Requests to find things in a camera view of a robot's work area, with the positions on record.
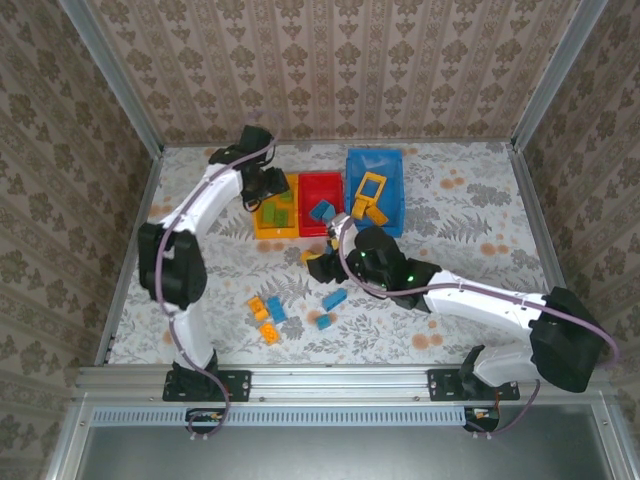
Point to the yellow cylinder lego piece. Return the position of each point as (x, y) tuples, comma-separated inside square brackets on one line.
[(310, 255)]

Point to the long green lego brick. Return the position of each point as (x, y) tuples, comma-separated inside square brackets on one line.
[(270, 212)]

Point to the small blue lego brick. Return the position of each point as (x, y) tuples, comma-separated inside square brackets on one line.
[(330, 218), (324, 320)]

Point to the yellow lego brick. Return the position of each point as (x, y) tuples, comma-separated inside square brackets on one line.
[(257, 307), (269, 333), (377, 216)]

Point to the orange-yellow round lego piece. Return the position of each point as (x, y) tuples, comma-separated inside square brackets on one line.
[(361, 207)]

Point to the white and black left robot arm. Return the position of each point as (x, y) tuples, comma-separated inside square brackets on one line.
[(192, 330)]

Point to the red plastic bin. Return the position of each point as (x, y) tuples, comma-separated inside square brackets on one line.
[(320, 185)]

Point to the yellow plastic bin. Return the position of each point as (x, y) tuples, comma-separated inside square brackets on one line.
[(275, 232)]

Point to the floral patterned table cover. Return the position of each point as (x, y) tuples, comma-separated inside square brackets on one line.
[(375, 345)]

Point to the blue plastic bin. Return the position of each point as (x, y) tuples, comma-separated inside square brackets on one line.
[(370, 160)]

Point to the small black connector board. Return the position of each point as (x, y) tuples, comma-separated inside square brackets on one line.
[(205, 415), (482, 415)]

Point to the grey metal sheet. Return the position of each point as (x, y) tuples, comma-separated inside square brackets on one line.
[(340, 455)]

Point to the aluminium frame cross rail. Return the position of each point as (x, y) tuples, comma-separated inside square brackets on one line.
[(340, 382)]

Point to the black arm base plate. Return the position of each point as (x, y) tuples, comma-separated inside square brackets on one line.
[(442, 386), (240, 386)]

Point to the aluminium corner post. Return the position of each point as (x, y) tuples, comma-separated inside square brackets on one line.
[(117, 80), (556, 75)]

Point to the aluminium side rail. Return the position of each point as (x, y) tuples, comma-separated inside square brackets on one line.
[(546, 250), (129, 260)]

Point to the aluminium lower frame bar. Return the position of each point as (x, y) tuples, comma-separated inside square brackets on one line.
[(70, 440), (617, 445)]

